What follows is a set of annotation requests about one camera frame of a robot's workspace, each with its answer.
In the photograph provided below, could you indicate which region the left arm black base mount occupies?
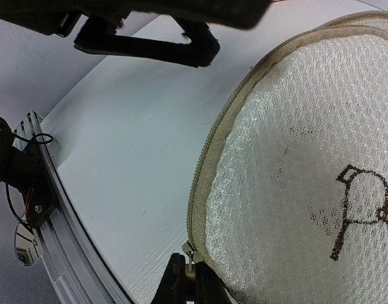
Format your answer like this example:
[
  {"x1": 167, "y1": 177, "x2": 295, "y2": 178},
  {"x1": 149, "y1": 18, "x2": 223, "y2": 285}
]
[{"x1": 0, "y1": 117, "x2": 58, "y2": 229}]

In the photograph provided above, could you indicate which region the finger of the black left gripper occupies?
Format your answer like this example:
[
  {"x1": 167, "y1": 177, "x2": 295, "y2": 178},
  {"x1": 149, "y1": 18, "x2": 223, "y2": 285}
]
[
  {"x1": 74, "y1": 16, "x2": 220, "y2": 68},
  {"x1": 121, "y1": 0, "x2": 272, "y2": 30}
]

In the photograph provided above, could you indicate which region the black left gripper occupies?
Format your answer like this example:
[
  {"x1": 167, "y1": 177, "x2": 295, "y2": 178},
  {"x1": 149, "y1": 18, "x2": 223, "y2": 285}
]
[{"x1": 0, "y1": 0, "x2": 131, "y2": 37}]

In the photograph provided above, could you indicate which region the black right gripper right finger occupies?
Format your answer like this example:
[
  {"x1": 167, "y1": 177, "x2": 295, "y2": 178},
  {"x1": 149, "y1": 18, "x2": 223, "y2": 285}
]
[{"x1": 195, "y1": 262, "x2": 233, "y2": 304}]

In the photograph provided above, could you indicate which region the aluminium front rail frame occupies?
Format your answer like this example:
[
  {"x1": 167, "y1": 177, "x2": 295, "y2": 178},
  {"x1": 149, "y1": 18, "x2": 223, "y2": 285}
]
[{"x1": 15, "y1": 110, "x2": 134, "y2": 304}]

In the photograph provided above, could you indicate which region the metal zipper pull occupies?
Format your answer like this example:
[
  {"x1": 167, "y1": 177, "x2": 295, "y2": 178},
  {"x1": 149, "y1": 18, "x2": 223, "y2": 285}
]
[{"x1": 182, "y1": 241, "x2": 202, "y2": 274}]

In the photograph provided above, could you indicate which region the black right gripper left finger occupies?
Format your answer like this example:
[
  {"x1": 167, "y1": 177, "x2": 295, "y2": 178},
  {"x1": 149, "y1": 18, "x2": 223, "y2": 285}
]
[{"x1": 152, "y1": 253, "x2": 186, "y2": 304}]

